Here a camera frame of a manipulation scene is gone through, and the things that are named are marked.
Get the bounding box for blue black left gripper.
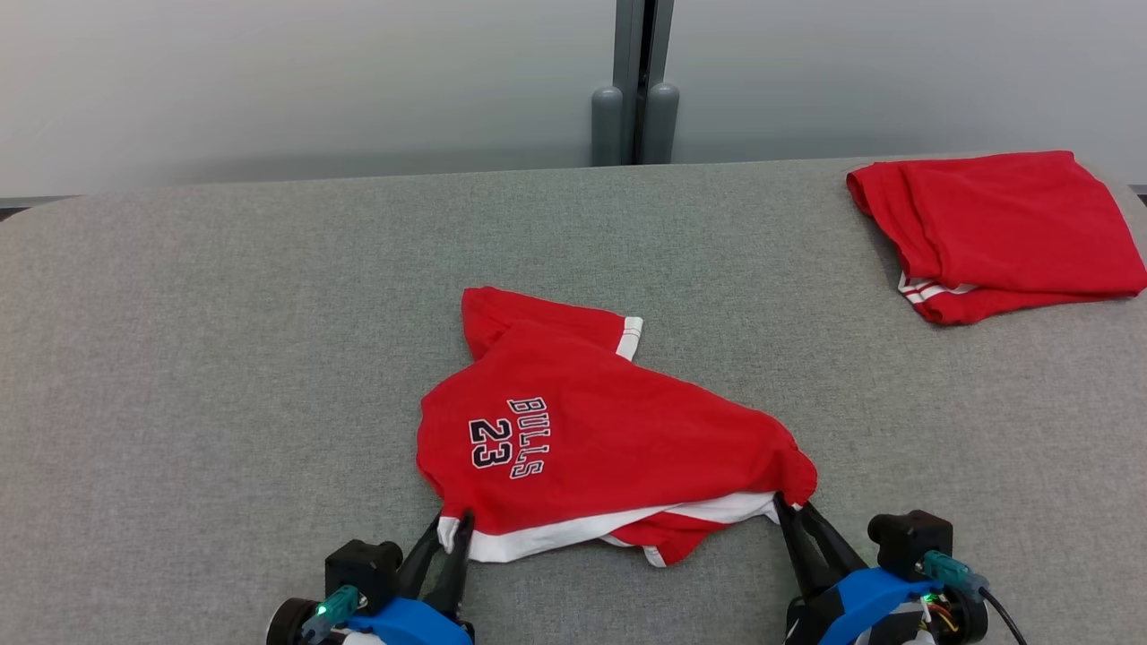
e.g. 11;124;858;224
343;511;476;645

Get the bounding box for grey cylindrical post foot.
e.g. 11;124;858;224
591;85;625;168
644;82;680;166

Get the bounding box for teal left cable connector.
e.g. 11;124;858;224
302;585;364;644

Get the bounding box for red Bulls 23 shorts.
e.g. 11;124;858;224
416;286;819;569

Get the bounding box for grey partition post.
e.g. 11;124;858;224
613;0;675;167

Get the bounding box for teal cable connector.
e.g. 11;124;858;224
920;550;988;598
302;585;364;644

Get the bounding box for teal right cable connector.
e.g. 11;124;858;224
920;550;988;598

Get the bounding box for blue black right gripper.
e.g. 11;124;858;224
772;493;942;645

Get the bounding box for thin black cable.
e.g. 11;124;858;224
977;587;1031;645

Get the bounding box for red white jersey shirt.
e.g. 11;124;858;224
846;150;1147;326

